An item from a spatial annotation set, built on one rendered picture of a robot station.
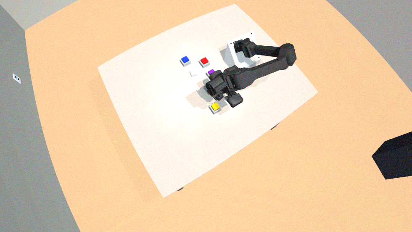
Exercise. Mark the blue button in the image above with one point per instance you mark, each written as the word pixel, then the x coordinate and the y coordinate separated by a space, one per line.
pixel 185 61

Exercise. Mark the red button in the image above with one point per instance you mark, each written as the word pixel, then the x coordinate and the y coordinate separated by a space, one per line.
pixel 204 62

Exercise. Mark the yellow button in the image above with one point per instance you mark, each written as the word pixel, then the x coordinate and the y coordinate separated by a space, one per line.
pixel 215 107

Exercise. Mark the purple button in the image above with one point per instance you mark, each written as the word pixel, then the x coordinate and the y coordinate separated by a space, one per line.
pixel 209 72

